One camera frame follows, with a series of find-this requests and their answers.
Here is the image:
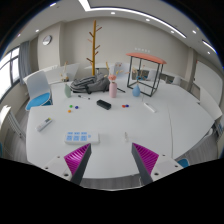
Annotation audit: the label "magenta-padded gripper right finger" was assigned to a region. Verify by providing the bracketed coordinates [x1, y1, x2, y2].
[131, 142, 182, 186]

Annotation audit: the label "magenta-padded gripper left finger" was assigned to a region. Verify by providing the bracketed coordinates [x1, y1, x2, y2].
[42, 143, 92, 186]

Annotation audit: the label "white remote control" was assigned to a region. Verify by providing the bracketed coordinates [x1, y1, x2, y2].
[35, 116, 53, 132]

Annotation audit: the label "white flat bar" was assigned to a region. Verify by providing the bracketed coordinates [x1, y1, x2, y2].
[143, 101, 157, 114]

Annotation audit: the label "black rectangular box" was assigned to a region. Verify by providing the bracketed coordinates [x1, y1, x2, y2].
[96, 99, 113, 111]

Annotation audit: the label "blue vase with dried flowers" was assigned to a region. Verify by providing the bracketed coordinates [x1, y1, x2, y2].
[131, 64, 148, 98]

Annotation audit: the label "green vase with dried flowers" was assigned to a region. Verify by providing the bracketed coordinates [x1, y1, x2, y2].
[61, 61, 73, 99]

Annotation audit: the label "white radiator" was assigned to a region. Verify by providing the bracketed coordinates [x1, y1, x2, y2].
[0, 104, 26, 141]

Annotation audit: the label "pink vase with flowers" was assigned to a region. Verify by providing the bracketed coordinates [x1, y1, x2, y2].
[105, 61, 123, 99]

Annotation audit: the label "grey backpack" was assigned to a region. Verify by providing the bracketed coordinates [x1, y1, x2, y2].
[69, 73, 111, 95]

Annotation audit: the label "white chair with blue cushion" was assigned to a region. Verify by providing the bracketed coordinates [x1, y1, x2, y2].
[25, 69, 54, 112]

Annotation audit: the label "black-framed orange-topped side table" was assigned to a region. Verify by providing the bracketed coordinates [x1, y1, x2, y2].
[125, 52, 168, 98]

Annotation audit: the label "window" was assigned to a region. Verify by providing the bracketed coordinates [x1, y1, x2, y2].
[0, 47, 21, 101]

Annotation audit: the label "grey curtain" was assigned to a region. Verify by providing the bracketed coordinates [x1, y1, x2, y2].
[18, 40, 33, 77]

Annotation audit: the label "wooden tree-shaped coat rack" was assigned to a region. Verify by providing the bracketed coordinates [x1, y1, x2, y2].
[85, 19, 103, 77]

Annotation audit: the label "long ceiling light strip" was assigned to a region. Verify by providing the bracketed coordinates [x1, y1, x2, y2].
[78, 0, 188, 39]

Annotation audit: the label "round ceiling lights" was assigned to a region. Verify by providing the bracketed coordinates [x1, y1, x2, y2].
[33, 1, 214, 56]

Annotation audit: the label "white wall board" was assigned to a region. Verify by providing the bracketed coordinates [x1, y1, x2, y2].
[194, 61, 224, 108]

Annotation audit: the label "round wall clock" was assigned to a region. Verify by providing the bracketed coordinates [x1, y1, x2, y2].
[42, 34, 53, 46]

